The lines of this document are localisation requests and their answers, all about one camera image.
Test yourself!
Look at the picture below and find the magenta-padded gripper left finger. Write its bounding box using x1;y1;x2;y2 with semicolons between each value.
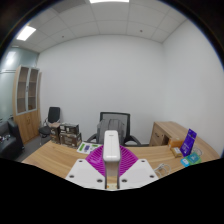
65;146;106;191

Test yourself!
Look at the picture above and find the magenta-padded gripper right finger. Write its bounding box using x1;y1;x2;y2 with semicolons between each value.
117;145;160;191

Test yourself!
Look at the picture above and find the white charger block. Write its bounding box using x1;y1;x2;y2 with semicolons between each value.
102;130;121;183

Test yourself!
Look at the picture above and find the printed paper sheet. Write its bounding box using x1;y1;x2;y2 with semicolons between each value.
76;141;103;156

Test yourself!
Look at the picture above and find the large dark cardboard box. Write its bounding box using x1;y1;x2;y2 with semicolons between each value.
59;132;83;149

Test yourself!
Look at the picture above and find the small tan box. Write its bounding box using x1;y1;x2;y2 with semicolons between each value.
170;146;184;158

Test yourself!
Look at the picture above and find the grey backpack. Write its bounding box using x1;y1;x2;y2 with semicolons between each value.
96;118;127;145

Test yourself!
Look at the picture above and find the blue small box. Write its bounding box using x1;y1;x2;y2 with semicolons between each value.
180;157;191;168

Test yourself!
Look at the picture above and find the orange box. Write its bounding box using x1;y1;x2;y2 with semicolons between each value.
167;137;184;150

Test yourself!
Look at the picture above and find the small dark cardboard box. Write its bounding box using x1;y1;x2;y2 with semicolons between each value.
59;123;80;136

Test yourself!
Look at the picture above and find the wooden side cabinet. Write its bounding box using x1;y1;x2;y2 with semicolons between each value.
148;120;198;148

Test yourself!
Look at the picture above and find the brown narrow cardboard box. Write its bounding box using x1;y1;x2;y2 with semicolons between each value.
49;122;62;144

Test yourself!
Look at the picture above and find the green small box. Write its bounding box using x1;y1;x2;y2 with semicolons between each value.
187;153;203;166

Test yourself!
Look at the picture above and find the purple standing card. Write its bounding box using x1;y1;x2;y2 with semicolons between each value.
180;128;198;158

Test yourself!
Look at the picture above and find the black mesh office chair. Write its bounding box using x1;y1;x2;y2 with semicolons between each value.
86;111;143;147

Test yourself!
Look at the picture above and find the black visitor chair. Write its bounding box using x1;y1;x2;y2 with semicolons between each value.
38;106;62;138

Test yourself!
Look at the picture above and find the wooden glass-door shelf unit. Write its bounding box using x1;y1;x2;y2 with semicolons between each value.
12;65;42;145

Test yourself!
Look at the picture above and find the black sofa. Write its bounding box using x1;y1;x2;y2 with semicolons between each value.
0;119;25;161

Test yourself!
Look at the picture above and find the rectangular ceiling light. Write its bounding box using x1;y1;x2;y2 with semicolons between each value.
89;0;130;4
16;25;37;42

